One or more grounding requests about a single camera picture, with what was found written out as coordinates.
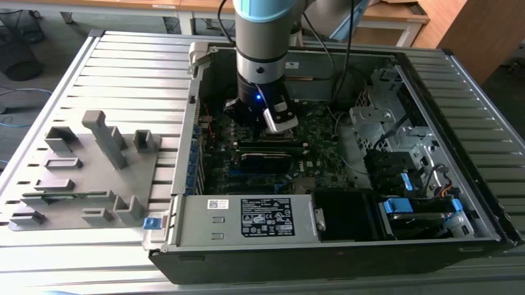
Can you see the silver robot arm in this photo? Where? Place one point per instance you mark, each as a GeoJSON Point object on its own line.
{"type": "Point", "coordinates": [262, 46]}

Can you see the black RAM slot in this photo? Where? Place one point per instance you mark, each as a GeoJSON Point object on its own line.
{"type": "Point", "coordinates": [270, 143]}
{"type": "Point", "coordinates": [270, 150]}

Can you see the silver rear port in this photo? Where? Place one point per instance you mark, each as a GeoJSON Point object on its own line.
{"type": "Point", "coordinates": [205, 121]}

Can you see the white UL sticker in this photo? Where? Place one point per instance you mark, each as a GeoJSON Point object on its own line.
{"type": "Point", "coordinates": [291, 64]}

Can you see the black expansion card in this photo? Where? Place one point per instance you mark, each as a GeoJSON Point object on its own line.
{"type": "Point", "coordinates": [266, 164]}

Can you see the green motherboard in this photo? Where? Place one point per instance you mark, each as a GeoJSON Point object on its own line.
{"type": "Point", "coordinates": [323, 153]}

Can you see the chipset heat sink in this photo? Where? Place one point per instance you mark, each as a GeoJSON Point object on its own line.
{"type": "Point", "coordinates": [305, 183]}

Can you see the black power supply label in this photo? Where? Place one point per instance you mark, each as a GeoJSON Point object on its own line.
{"type": "Point", "coordinates": [266, 216]}

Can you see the grey power supply unit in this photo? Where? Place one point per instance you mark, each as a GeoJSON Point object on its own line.
{"type": "Point", "coordinates": [197, 221]}

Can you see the blue case latch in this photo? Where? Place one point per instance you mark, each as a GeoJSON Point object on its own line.
{"type": "Point", "coordinates": [151, 223]}

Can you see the grey parts rack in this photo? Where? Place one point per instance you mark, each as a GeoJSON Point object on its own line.
{"type": "Point", "coordinates": [94, 181]}

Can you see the wooden top desk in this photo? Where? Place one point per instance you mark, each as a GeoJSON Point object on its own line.
{"type": "Point", "coordinates": [102, 3]}
{"type": "Point", "coordinates": [410, 15]}

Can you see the black open PC case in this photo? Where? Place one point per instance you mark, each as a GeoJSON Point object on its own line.
{"type": "Point", "coordinates": [287, 267]}

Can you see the black hard disk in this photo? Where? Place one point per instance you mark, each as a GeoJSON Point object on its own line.
{"type": "Point", "coordinates": [418, 224]}

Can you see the green RAM stick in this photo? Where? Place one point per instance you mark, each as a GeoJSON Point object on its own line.
{"type": "Point", "coordinates": [58, 199]}

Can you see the black waste bin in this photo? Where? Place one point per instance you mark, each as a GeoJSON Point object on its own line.
{"type": "Point", "coordinates": [20, 64]}

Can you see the wooden cabinet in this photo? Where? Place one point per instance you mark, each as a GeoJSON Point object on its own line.
{"type": "Point", "coordinates": [484, 30]}

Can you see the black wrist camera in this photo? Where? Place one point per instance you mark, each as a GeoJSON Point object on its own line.
{"type": "Point", "coordinates": [231, 106]}

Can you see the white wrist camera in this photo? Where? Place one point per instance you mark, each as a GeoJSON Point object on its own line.
{"type": "Point", "coordinates": [283, 124]}

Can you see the black drive bay bracket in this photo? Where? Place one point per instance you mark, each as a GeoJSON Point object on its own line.
{"type": "Point", "coordinates": [385, 166]}

